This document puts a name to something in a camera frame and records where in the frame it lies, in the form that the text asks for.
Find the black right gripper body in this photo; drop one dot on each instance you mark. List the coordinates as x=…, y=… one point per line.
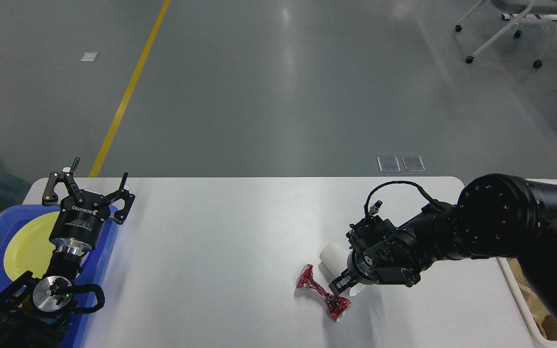
x=357, y=270

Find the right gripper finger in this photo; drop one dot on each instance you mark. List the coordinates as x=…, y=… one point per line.
x=342, y=283

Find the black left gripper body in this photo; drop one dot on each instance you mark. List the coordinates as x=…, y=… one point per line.
x=77, y=229

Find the white paper cup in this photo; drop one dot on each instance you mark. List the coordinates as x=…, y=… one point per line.
x=335, y=258

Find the yellow plastic plate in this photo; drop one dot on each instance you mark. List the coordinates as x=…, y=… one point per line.
x=30, y=248

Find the large brown paper bag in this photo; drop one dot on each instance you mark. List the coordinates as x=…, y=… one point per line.
x=541, y=325

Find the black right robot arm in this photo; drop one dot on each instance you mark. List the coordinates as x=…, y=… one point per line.
x=397, y=255

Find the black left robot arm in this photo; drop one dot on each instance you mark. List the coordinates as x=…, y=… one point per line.
x=42, y=311

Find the crushed red can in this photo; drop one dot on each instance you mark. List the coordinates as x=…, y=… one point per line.
x=336, y=305

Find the white plastic bin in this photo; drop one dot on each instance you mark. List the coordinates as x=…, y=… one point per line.
x=527, y=220

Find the white office chair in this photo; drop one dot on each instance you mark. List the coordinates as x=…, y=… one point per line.
x=533, y=12

